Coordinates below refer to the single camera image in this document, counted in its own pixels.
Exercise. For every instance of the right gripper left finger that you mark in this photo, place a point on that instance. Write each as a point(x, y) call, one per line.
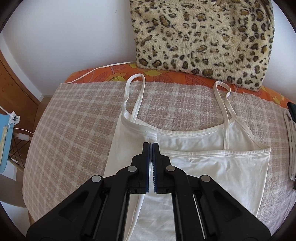
point(97, 210)

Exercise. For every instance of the leopard print plush pillow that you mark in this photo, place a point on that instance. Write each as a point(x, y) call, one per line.
point(229, 41)

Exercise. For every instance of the white camisole top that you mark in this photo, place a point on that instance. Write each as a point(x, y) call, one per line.
point(229, 153)

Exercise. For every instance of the pink plaid blanket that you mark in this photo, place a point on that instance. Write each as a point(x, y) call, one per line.
point(74, 135)

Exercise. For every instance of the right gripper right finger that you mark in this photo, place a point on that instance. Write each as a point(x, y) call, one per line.
point(202, 209)

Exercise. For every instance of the orange floral bed sheet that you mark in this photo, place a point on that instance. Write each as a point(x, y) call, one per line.
point(123, 71)

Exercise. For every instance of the light blue chair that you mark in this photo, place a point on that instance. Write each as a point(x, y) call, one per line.
point(6, 137)

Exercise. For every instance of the wooden door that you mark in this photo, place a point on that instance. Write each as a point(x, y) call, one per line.
point(16, 97)

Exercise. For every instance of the folded clothes pile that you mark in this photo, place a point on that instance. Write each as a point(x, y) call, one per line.
point(289, 116)

